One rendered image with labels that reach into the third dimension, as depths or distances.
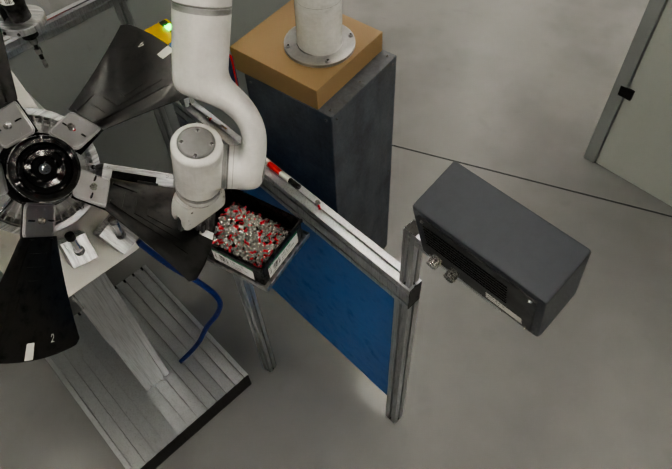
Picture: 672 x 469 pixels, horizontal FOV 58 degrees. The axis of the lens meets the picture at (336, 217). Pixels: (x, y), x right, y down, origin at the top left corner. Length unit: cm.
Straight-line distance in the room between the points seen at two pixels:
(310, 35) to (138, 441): 135
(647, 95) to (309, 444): 175
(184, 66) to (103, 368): 148
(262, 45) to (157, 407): 120
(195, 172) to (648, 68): 188
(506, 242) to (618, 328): 150
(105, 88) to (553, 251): 88
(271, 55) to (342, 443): 123
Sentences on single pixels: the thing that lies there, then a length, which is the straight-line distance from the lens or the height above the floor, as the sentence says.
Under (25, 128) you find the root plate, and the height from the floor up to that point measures 125.
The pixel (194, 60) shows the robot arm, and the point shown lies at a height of 143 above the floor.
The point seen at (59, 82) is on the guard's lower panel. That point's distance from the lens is 207.
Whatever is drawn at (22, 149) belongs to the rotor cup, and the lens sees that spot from 119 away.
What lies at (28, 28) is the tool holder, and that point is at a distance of 108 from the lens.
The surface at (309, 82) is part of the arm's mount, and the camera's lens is 157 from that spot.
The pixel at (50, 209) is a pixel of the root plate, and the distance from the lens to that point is 129.
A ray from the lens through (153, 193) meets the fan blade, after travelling 132.
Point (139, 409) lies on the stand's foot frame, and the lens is 219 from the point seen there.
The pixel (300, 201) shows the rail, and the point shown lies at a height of 86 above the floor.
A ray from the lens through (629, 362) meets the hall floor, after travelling 238.
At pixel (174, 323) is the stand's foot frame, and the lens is 227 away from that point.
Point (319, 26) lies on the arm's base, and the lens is 158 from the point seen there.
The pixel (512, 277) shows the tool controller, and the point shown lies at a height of 123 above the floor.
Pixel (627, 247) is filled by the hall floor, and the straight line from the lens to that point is 264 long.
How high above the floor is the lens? 201
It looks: 53 degrees down
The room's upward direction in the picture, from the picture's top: 4 degrees counter-clockwise
